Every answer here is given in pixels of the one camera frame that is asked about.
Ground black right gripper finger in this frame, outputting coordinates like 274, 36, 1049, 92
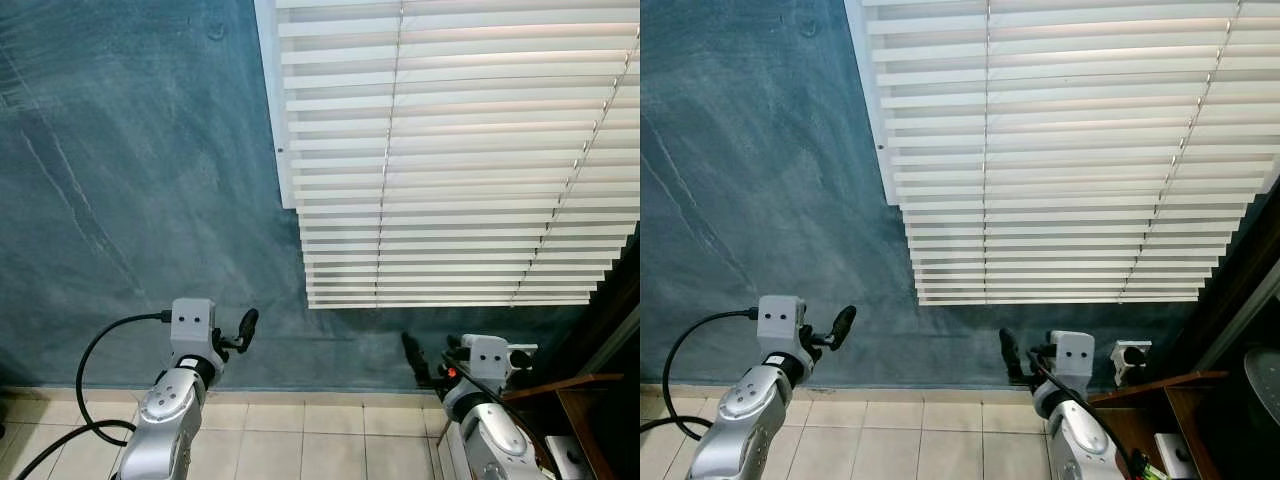
999, 328, 1030, 382
401, 332, 434, 387

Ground brown wooden table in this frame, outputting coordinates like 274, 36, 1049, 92
1088, 370, 1232, 480
499, 373, 627, 480

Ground small white box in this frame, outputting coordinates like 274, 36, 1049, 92
545, 435, 587, 477
1154, 432, 1197, 480

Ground dark brown wooden furniture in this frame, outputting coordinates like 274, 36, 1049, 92
553, 224, 641, 480
1178, 168, 1280, 480

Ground white venetian window blind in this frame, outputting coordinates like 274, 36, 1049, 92
862, 0, 1280, 307
275, 0, 641, 310

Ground dark grey round object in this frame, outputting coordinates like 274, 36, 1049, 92
1244, 345, 1280, 423

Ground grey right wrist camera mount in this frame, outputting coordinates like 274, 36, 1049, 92
1046, 330, 1097, 387
461, 334, 514, 387

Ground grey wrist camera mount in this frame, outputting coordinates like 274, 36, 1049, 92
757, 295, 810, 360
170, 298, 218, 362
1046, 330, 1097, 387
461, 334, 514, 387

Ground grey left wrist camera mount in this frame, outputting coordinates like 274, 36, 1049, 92
757, 295, 810, 360
170, 298, 218, 362

